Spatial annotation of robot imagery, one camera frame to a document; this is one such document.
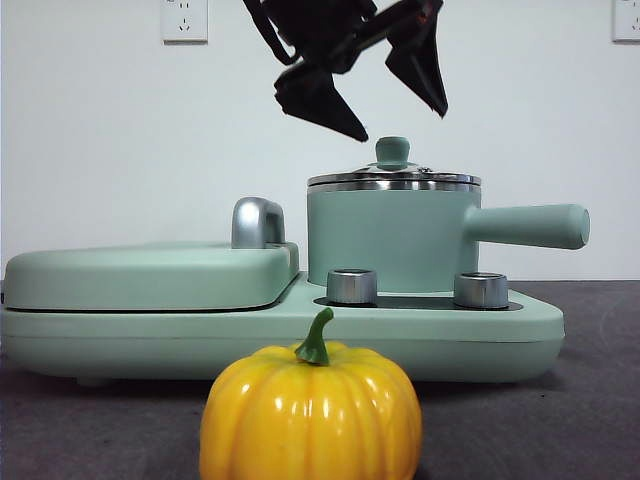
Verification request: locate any white wall socket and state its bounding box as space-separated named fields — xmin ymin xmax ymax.
xmin=161 ymin=0 xmax=209 ymax=44
xmin=612 ymin=0 xmax=640 ymax=44

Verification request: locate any mint green cover silver handle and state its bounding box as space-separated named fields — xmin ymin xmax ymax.
xmin=3 ymin=197 xmax=301 ymax=312

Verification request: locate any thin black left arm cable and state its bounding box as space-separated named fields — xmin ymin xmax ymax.
xmin=243 ymin=0 xmax=297 ymax=66

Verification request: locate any yellow toy pumpkin green stem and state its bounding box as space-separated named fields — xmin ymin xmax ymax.
xmin=199 ymin=307 xmax=424 ymax=480

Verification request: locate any glass lid mint green knob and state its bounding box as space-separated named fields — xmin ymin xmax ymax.
xmin=307 ymin=136 xmax=482 ymax=187

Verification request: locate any silver control knob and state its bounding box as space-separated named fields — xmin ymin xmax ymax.
xmin=326 ymin=268 xmax=380 ymax=305
xmin=453 ymin=271 xmax=510 ymax=308

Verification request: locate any mint green breakfast machine base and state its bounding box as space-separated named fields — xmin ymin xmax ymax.
xmin=0 ymin=272 xmax=566 ymax=389

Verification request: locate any mint green pot long handle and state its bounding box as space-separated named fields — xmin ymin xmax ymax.
xmin=306 ymin=179 xmax=591 ymax=297

